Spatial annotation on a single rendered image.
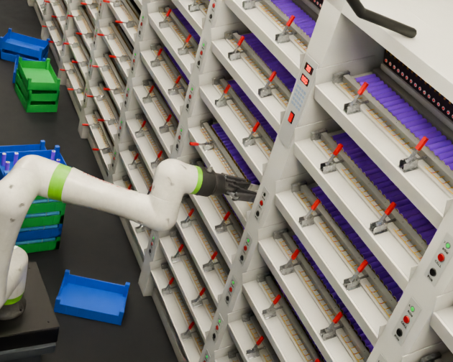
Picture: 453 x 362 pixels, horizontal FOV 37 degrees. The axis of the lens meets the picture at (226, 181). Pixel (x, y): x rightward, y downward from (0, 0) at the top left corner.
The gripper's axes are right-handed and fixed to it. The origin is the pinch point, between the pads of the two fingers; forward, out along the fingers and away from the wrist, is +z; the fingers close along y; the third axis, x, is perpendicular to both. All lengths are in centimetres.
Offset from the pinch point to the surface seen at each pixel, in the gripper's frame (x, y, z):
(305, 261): 2.0, -32.6, 2.5
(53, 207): 81, 90, -29
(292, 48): -49, 6, -13
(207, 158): 8.5, 32.0, -4.0
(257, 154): -11.6, 4.9, -5.4
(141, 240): 83, 75, 12
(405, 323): -21, -82, -10
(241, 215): 9.0, -2.5, -4.0
